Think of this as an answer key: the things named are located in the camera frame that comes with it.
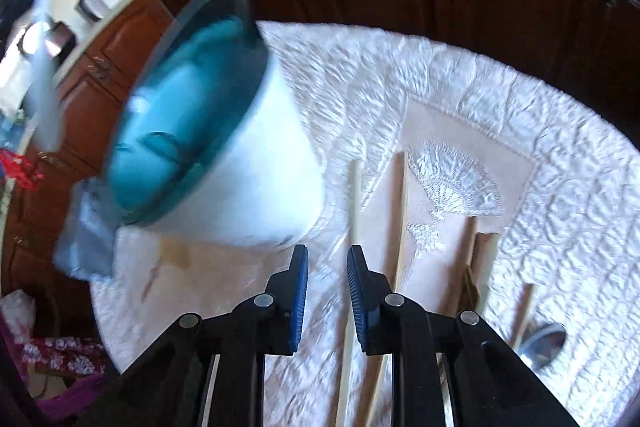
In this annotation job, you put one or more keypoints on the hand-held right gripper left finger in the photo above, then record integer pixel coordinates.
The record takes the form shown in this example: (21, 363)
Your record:
(299, 297)

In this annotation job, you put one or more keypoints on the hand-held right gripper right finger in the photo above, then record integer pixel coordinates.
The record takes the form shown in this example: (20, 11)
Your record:
(357, 302)

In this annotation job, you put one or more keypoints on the white cup teal inside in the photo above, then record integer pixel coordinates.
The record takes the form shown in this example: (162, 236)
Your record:
(260, 157)

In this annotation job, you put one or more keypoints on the metal spoon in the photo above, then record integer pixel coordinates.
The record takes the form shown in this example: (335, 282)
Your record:
(542, 344)

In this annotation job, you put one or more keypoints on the red floral cloth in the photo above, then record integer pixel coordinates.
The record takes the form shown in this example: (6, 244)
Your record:
(65, 352)

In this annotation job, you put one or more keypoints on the purple cloth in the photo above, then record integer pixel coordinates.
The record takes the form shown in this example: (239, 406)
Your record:
(75, 399)

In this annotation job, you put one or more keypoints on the white quilted tablecloth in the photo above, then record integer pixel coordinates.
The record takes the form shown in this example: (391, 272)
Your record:
(450, 72)

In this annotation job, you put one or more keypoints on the white plastic bag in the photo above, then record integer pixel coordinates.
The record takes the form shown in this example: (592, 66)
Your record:
(15, 317)

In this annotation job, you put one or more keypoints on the steel pot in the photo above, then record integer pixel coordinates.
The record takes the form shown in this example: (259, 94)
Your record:
(91, 8)

